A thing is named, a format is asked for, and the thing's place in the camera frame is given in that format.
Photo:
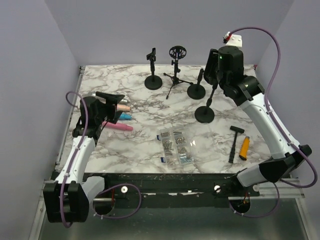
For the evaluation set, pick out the pink microphone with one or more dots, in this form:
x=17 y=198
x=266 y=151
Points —
x=117 y=126

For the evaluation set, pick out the black T-shaped tool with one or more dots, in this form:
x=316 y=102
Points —
x=237 y=130

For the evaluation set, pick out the black clip round stand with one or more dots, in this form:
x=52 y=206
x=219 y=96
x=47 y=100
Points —
x=204 y=114

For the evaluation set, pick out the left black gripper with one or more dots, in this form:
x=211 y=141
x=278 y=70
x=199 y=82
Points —
x=111 y=101

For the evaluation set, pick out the blue microphone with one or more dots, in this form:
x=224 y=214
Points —
x=124 y=116

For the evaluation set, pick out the clear plastic screw box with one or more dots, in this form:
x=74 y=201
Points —
x=185 y=145

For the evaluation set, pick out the silver mesh microphone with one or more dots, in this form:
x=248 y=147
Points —
x=124 y=101

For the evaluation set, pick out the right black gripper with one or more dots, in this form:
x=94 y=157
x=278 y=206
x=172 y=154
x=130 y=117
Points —
x=212 y=60

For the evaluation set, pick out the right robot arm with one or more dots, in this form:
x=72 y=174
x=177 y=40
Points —
x=225 y=69

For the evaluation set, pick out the black round-base mic stand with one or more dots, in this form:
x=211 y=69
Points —
x=152 y=82

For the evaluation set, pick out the black tripod mic stand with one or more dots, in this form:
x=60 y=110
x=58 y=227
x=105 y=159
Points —
x=177 y=53

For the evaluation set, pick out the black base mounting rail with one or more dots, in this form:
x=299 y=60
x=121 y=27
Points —
x=174 y=190

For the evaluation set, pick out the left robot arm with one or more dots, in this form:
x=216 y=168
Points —
x=67 y=199

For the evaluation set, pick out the beige microphone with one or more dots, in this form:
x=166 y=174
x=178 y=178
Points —
x=124 y=108

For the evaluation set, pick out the black shock-mount round stand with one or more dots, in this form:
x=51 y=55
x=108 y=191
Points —
x=197 y=91

